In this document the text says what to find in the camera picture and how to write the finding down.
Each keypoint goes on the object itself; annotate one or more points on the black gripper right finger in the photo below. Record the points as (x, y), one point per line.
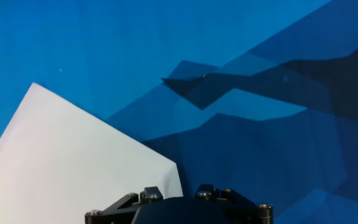
(244, 210)

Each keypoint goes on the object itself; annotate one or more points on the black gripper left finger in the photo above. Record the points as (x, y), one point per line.
(117, 210)

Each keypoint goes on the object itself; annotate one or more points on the white paper sheet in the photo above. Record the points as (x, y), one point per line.
(61, 161)

